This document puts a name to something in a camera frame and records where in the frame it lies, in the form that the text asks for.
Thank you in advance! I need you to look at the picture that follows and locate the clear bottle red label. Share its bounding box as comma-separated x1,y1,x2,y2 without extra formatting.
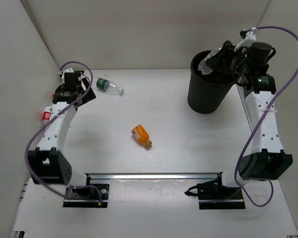
40,93,55,126

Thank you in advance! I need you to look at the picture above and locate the clear bottle green label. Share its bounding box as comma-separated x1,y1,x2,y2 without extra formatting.
92,77,124,96

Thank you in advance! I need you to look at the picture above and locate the clear bottle black label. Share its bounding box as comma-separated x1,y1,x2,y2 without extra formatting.
198,48,223,75

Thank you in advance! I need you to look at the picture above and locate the orange juice bottle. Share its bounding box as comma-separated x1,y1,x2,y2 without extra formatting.
131,124,152,149

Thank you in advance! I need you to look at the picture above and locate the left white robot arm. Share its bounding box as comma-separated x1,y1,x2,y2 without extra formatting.
28,69,96,185

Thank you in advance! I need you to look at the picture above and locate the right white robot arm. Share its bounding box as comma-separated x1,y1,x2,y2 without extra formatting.
213,40,293,198

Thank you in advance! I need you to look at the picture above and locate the black plastic bin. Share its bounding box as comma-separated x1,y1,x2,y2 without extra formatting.
187,50,236,114

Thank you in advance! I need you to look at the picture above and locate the aluminium table rail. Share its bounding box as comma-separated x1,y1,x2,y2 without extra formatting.
88,173,218,180

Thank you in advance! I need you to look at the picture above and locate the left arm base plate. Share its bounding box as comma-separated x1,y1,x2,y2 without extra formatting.
63,180,110,208

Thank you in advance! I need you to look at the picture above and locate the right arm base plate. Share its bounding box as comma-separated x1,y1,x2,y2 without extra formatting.
184,179,246,210

